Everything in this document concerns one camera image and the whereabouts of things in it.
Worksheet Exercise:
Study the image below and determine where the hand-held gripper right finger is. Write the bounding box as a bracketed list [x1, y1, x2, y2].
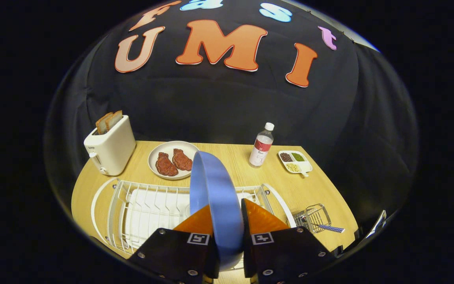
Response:
[242, 198, 336, 284]

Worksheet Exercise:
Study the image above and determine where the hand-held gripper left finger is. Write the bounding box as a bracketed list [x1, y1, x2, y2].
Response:
[128, 204, 220, 284]

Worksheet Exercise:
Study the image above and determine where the small metal wire basket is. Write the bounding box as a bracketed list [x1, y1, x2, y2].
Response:
[292, 204, 332, 234]

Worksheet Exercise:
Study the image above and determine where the white wire dish rack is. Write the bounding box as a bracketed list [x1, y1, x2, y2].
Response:
[91, 177, 298, 271]

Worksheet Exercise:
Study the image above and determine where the blue plate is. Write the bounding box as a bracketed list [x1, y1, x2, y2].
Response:
[190, 151, 245, 272]

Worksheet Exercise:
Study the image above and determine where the white divided dish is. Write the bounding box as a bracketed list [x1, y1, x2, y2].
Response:
[278, 150, 313, 177]

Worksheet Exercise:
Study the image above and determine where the beige round plate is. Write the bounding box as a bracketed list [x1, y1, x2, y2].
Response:
[148, 141, 200, 181]

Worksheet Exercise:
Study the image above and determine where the red meat steak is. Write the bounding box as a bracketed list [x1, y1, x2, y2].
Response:
[172, 148, 193, 172]
[156, 152, 179, 177]

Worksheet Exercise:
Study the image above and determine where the clear bottle red label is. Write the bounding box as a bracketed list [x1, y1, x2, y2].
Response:
[249, 122, 275, 168]

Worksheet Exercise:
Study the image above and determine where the white toaster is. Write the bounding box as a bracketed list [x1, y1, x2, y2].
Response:
[84, 115, 136, 176]

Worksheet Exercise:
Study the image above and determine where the brown toast slice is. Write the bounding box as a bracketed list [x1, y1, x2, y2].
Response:
[95, 112, 114, 135]
[105, 110, 123, 131]

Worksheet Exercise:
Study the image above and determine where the black backdrop cloth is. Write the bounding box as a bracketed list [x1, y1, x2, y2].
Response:
[44, 0, 420, 237]

